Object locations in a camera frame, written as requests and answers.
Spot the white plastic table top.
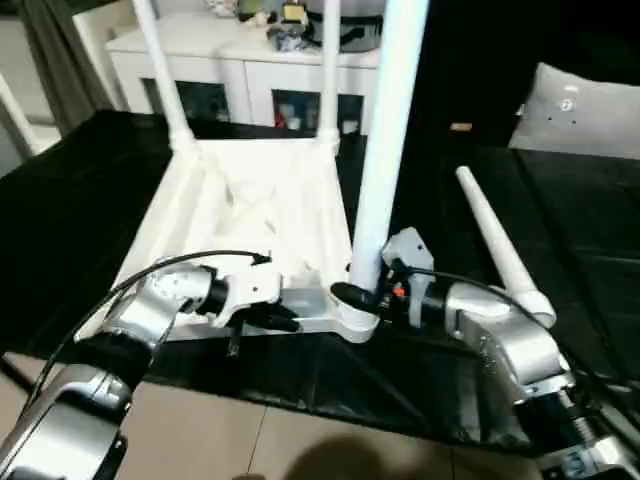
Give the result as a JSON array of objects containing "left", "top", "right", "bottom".
[{"left": 74, "top": 137, "right": 382, "bottom": 347}]

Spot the white plastic table leg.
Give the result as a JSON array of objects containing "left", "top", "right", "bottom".
[
  {"left": 348, "top": 0, "right": 432, "bottom": 292},
  {"left": 453, "top": 165, "right": 558, "bottom": 330},
  {"left": 131, "top": 0, "right": 200, "bottom": 152},
  {"left": 318, "top": 0, "right": 345, "bottom": 152}
]

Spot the black work surface mat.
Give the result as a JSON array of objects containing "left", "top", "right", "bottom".
[{"left": 0, "top": 109, "right": 640, "bottom": 459}]

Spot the black work table leg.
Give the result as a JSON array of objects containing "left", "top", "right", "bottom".
[{"left": 0, "top": 348, "right": 37, "bottom": 397}]

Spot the black cabinet with orange label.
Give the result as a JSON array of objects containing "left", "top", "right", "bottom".
[{"left": 414, "top": 0, "right": 547, "bottom": 147}]

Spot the white sideboard with glass doors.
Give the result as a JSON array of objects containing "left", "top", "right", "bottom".
[{"left": 104, "top": 9, "right": 387, "bottom": 132}]

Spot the grey pillow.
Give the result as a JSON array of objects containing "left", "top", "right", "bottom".
[{"left": 506, "top": 61, "right": 640, "bottom": 162}]

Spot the black tangled item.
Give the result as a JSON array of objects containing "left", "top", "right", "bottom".
[{"left": 268, "top": 23, "right": 312, "bottom": 52}]

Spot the yellow and black device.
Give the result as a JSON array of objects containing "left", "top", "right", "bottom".
[{"left": 281, "top": 0, "right": 310, "bottom": 25}]

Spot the grey curtain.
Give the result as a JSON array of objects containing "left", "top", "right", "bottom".
[{"left": 19, "top": 0, "right": 127, "bottom": 137}]

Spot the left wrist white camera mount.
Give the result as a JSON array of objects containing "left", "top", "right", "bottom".
[{"left": 208, "top": 253, "right": 285, "bottom": 330}]

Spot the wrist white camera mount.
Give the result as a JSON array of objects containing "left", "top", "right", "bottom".
[
  {"left": 208, "top": 253, "right": 285, "bottom": 330},
  {"left": 381, "top": 226, "right": 437, "bottom": 330}
]

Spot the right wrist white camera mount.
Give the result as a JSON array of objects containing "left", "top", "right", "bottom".
[{"left": 381, "top": 226, "right": 437, "bottom": 330}]

